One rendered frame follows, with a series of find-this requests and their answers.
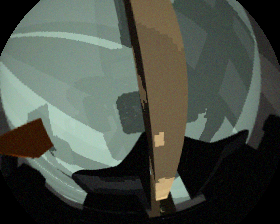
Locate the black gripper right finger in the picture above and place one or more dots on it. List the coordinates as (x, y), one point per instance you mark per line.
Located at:
(200, 160)

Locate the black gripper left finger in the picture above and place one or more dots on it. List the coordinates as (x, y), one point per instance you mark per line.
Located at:
(131, 176)

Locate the long tan wooden rail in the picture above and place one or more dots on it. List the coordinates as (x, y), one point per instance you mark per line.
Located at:
(159, 56)

